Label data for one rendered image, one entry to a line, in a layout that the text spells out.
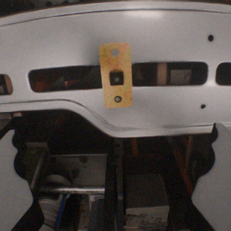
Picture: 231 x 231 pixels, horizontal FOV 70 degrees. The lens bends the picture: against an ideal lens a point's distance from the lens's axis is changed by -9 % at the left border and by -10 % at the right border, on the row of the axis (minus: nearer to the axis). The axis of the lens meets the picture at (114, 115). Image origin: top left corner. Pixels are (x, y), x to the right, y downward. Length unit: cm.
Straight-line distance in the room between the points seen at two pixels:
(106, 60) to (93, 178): 24
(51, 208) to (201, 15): 36
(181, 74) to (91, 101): 13
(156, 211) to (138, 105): 15
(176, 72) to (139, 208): 19
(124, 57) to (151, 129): 11
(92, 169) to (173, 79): 22
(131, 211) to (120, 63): 19
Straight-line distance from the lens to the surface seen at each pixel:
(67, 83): 42
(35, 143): 32
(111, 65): 23
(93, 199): 81
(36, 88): 38
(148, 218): 28
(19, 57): 26
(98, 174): 37
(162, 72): 26
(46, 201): 34
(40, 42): 25
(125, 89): 24
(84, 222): 104
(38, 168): 29
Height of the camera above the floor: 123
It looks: 64 degrees down
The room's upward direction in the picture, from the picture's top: 178 degrees counter-clockwise
